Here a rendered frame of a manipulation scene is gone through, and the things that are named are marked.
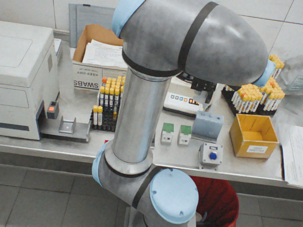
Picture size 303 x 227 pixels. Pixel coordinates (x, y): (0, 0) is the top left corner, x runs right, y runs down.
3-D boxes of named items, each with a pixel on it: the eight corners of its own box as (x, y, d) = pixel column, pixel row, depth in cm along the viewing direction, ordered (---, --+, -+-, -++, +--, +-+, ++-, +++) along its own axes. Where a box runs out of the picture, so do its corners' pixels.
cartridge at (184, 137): (177, 145, 123) (181, 133, 118) (177, 135, 126) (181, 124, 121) (188, 147, 123) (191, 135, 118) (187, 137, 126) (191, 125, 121)
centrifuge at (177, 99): (152, 107, 135) (156, 85, 126) (166, 66, 156) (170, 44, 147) (209, 121, 133) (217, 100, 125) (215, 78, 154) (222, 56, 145)
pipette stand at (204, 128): (190, 137, 126) (196, 120, 119) (192, 124, 131) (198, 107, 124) (216, 143, 125) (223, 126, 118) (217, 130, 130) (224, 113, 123)
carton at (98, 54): (72, 89, 137) (70, 60, 126) (86, 50, 157) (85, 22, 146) (130, 97, 138) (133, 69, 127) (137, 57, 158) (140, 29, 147)
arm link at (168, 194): (174, 247, 78) (187, 224, 68) (128, 215, 82) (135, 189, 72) (197, 209, 85) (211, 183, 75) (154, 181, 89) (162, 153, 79)
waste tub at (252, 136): (235, 157, 122) (243, 140, 115) (228, 130, 131) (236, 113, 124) (269, 159, 123) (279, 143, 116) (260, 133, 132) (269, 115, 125)
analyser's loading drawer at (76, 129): (30, 133, 115) (28, 124, 112) (36, 120, 120) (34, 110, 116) (88, 141, 116) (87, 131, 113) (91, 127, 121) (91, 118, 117)
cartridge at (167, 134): (160, 143, 122) (162, 131, 117) (160, 133, 126) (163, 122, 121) (171, 144, 122) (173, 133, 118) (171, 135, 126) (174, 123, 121)
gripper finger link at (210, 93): (204, 97, 115) (211, 77, 109) (209, 97, 115) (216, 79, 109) (203, 105, 112) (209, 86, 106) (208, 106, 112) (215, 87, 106)
